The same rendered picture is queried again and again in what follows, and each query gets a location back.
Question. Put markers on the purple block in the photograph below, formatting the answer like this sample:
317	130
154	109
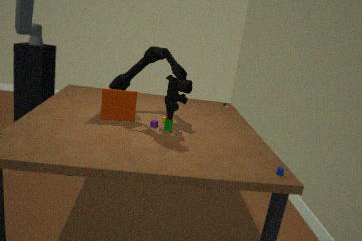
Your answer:
154	123

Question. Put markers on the small blue block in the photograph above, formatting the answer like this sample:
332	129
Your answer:
280	171

